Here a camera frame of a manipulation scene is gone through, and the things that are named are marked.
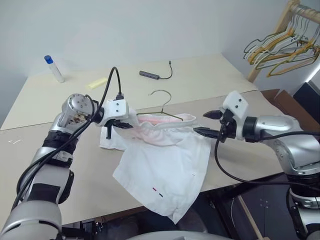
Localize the yellow sticky note pad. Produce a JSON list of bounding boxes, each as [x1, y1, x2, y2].
[[85, 76, 109, 90]]

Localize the olive wire hanger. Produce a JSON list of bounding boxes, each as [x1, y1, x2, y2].
[[136, 89, 185, 123]]

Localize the black box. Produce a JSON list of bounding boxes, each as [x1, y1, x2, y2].
[[292, 81, 320, 112]]

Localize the wooden stick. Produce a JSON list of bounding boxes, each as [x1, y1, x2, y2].
[[236, 194, 266, 240]]

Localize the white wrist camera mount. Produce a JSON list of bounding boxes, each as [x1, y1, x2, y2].
[[102, 98, 138, 126], [221, 90, 249, 141]]

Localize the white wire hanger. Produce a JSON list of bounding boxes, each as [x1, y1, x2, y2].
[[254, 14, 320, 70]]

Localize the grey USB hub with cable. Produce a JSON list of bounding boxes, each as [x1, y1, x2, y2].
[[138, 60, 174, 82]]

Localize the black metal base plate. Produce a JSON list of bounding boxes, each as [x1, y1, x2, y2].
[[231, 184, 294, 240]]

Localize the wooden clothes rack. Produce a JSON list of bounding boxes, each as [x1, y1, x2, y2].
[[247, 0, 320, 83]]

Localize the grey robot torso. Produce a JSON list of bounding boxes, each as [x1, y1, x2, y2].
[[124, 229, 226, 240]]

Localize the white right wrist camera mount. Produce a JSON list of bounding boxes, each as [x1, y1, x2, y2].
[[221, 90, 249, 141]]

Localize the brown cardboard box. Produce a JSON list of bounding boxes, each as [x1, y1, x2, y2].
[[259, 88, 309, 115]]

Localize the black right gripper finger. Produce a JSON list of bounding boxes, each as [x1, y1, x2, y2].
[[193, 126, 222, 139], [202, 109, 223, 121]]

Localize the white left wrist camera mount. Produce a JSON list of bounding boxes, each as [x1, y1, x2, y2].
[[102, 98, 138, 126]]

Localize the white bottle blue cap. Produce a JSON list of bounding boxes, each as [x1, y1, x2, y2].
[[43, 54, 66, 84]]

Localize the white shorts with pink trim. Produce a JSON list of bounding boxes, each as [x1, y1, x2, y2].
[[99, 112, 212, 225]]

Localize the black table frame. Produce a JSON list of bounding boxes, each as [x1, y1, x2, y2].
[[61, 216, 107, 240]]

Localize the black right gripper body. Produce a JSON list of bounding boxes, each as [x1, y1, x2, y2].
[[218, 107, 238, 144]]

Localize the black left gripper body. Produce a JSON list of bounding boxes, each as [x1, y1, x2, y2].
[[105, 118, 126, 141]]

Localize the dark green wire hanger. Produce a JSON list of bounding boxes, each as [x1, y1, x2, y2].
[[242, 30, 302, 60]]

